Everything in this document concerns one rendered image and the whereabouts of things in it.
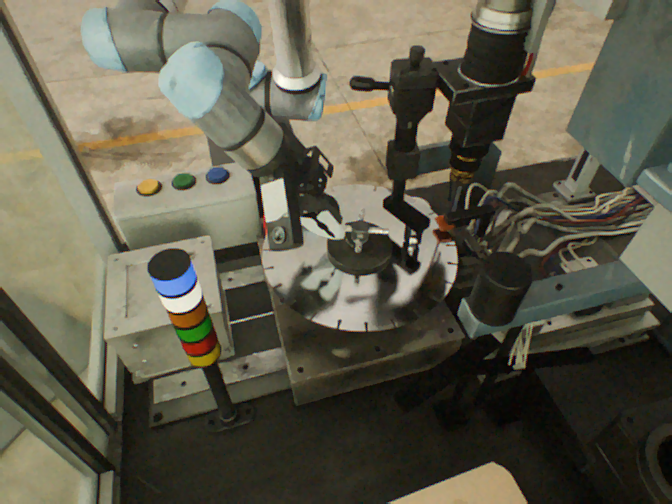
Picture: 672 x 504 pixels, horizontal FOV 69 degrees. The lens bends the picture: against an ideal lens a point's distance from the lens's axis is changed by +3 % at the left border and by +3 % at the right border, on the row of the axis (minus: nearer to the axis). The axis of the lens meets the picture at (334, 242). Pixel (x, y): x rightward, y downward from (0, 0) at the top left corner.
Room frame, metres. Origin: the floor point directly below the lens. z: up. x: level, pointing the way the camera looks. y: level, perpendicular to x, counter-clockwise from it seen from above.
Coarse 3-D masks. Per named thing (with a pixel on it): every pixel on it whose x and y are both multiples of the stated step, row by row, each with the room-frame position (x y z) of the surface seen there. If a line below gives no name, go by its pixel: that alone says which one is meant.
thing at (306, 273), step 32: (352, 192) 0.68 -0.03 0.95; (384, 192) 0.68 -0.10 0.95; (384, 224) 0.59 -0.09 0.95; (288, 256) 0.52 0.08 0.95; (320, 256) 0.52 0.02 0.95; (416, 256) 0.52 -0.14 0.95; (448, 256) 0.52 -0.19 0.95; (288, 288) 0.45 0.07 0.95; (320, 288) 0.45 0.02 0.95; (352, 288) 0.45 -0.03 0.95; (384, 288) 0.45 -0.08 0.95; (416, 288) 0.45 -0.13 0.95; (448, 288) 0.45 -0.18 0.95; (320, 320) 0.39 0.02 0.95; (352, 320) 0.39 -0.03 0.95; (384, 320) 0.39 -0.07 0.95
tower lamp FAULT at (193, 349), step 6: (210, 336) 0.32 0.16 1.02; (216, 336) 0.33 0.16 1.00; (198, 342) 0.31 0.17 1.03; (204, 342) 0.31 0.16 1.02; (210, 342) 0.32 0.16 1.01; (186, 348) 0.31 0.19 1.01; (192, 348) 0.31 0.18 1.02; (198, 348) 0.31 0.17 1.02; (204, 348) 0.31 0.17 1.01; (210, 348) 0.31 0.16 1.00; (192, 354) 0.31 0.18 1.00; (198, 354) 0.31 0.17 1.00
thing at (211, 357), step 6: (216, 342) 0.33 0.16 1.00; (216, 348) 0.32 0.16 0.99; (186, 354) 0.31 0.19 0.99; (204, 354) 0.31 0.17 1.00; (210, 354) 0.31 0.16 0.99; (216, 354) 0.32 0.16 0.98; (192, 360) 0.31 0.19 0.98; (198, 360) 0.31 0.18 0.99; (204, 360) 0.31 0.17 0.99; (210, 360) 0.31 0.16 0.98; (216, 360) 0.32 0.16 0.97; (198, 366) 0.31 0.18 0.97; (204, 366) 0.31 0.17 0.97
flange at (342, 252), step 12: (336, 240) 0.54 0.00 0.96; (348, 240) 0.53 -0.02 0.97; (372, 240) 0.53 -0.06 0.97; (384, 240) 0.55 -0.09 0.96; (336, 252) 0.52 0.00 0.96; (348, 252) 0.52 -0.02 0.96; (360, 252) 0.52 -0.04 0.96; (372, 252) 0.52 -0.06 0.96; (384, 252) 0.52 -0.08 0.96; (336, 264) 0.50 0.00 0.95; (348, 264) 0.49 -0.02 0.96; (360, 264) 0.49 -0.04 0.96; (372, 264) 0.49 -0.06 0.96
